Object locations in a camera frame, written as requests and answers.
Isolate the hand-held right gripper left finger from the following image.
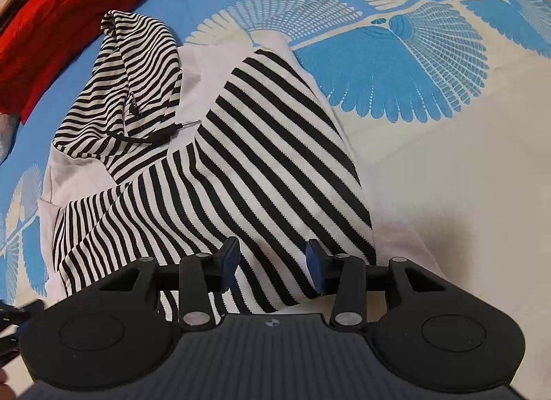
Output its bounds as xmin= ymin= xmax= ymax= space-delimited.
xmin=100 ymin=236 xmax=242 ymax=328

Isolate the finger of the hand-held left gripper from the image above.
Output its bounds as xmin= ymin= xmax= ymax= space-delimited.
xmin=0 ymin=299 xmax=45 ymax=358

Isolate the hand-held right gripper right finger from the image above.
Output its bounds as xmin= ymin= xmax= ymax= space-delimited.
xmin=304 ymin=239 xmax=445 ymax=328

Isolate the black white striped hoodie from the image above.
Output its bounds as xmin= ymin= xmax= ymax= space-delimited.
xmin=38 ymin=10 xmax=432 ymax=319

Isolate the blue white printed bedsheet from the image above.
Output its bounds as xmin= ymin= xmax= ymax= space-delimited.
xmin=0 ymin=0 xmax=551 ymax=340

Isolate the red knitted cloth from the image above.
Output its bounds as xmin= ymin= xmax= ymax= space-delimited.
xmin=0 ymin=0 xmax=149 ymax=126

